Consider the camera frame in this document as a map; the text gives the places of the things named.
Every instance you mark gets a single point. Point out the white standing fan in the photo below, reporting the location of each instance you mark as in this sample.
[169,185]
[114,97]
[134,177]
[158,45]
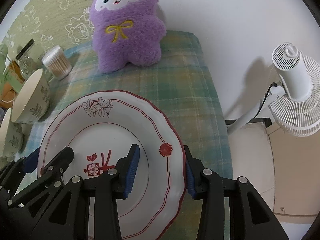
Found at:
[294,100]

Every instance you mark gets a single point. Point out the white plate red floral trim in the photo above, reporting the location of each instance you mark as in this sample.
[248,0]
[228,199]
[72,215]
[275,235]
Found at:
[100,128]

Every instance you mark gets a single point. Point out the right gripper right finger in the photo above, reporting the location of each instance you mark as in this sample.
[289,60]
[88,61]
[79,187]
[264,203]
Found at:
[206,185]

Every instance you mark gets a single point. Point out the cotton swab container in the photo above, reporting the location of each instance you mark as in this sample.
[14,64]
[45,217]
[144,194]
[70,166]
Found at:
[57,63]

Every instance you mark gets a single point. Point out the leaf pattern ceramic bowl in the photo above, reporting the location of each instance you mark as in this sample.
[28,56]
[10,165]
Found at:
[32,101]

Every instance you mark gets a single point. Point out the plaid green blue tablecloth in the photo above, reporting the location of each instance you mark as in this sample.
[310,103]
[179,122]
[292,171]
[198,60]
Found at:
[180,85]

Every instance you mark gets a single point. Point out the wooden chair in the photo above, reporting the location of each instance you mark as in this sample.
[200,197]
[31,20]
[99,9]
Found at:
[8,94]

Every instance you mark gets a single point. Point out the green animal pattern mat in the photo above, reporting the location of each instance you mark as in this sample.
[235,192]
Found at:
[48,22]

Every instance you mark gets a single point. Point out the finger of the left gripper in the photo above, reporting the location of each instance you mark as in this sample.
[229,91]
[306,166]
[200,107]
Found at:
[25,164]
[53,161]

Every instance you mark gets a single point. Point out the purple plush bunny toy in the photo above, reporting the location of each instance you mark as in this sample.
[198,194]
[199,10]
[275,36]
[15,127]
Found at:
[126,31]

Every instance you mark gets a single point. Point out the glass jar black lid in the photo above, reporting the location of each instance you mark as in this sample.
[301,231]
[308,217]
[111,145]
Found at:
[25,61]

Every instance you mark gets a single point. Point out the green desk fan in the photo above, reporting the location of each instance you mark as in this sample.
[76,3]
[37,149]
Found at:
[8,73]

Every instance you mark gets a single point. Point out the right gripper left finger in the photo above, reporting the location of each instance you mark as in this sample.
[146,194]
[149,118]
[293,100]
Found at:
[114,184]

